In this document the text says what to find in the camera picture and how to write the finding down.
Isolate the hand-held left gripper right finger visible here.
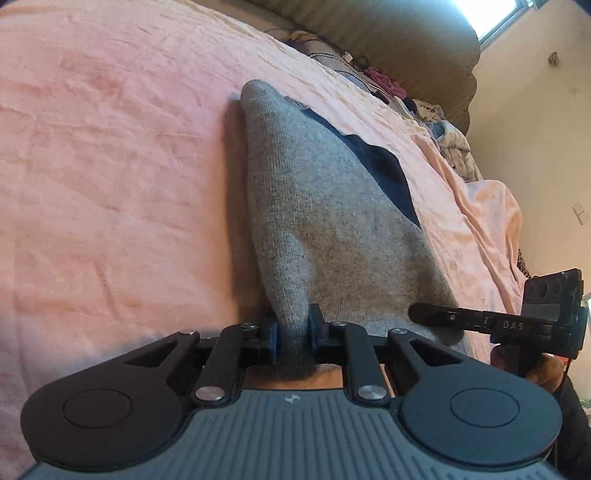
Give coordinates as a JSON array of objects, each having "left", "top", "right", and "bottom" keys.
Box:
[{"left": 307, "top": 304, "right": 464, "bottom": 407}]

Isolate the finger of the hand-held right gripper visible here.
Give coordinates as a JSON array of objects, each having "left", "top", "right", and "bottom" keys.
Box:
[{"left": 408, "top": 302, "right": 498, "bottom": 335}]

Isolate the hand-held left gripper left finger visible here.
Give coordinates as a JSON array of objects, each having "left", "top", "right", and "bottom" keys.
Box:
[{"left": 122, "top": 319, "right": 281, "bottom": 409}]

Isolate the grey sweater with navy sleeves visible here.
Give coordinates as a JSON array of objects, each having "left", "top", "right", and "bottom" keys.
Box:
[{"left": 238, "top": 79, "right": 467, "bottom": 381}]

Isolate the person's right forearm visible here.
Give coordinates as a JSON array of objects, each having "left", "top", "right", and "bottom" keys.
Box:
[{"left": 554, "top": 375, "right": 591, "bottom": 467}]

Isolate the person's right hand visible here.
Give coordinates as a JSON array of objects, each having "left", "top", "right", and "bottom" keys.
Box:
[{"left": 491, "top": 345, "right": 566, "bottom": 396}]

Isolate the crumpled floral blanket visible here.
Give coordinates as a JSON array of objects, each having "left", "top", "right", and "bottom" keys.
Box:
[{"left": 406, "top": 99, "right": 483, "bottom": 181}]

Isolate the pink bed sheet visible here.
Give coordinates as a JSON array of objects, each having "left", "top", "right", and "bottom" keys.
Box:
[{"left": 0, "top": 0, "right": 532, "bottom": 472}]

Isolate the pink garment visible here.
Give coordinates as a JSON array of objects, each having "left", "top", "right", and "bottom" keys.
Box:
[{"left": 365, "top": 67, "right": 402, "bottom": 95}]

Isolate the olive padded headboard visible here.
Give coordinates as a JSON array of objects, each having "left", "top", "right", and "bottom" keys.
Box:
[{"left": 240, "top": 0, "right": 481, "bottom": 134}]

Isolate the striped pillow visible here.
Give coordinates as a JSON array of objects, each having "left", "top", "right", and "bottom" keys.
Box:
[{"left": 286, "top": 30, "right": 370, "bottom": 75}]

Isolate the window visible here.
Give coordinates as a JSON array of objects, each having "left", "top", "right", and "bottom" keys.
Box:
[{"left": 455, "top": 0, "right": 532, "bottom": 44}]

